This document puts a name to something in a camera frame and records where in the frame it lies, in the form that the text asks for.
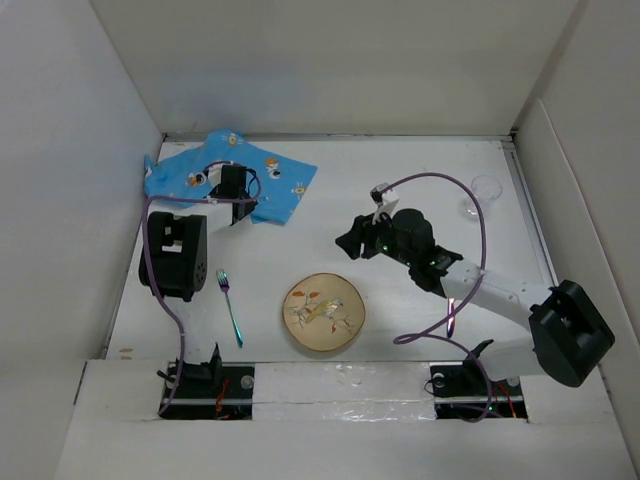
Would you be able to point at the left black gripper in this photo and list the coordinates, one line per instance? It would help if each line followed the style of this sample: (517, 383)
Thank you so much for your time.
(249, 208)

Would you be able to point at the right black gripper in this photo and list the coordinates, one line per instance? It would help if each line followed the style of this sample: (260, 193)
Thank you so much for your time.
(362, 230)

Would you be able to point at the blue space-print cloth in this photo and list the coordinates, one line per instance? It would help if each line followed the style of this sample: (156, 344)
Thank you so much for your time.
(195, 173)

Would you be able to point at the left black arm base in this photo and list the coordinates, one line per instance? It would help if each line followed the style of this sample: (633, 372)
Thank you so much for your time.
(213, 390)

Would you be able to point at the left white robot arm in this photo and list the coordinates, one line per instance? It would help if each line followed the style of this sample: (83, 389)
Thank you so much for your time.
(175, 230)

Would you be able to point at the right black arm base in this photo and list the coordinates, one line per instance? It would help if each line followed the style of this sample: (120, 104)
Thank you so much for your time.
(460, 392)

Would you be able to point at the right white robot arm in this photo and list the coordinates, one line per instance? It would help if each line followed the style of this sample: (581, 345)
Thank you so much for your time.
(568, 337)

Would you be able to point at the round bird-pattern plate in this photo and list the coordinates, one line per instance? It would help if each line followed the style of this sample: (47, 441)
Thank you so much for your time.
(324, 312)

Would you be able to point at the iridescent fork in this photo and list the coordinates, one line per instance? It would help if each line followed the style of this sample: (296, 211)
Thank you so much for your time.
(223, 282)

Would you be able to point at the iridescent knife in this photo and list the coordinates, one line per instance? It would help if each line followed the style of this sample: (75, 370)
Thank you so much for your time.
(450, 326)

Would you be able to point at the clear drinking glass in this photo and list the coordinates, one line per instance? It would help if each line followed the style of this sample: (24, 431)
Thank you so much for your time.
(487, 190)

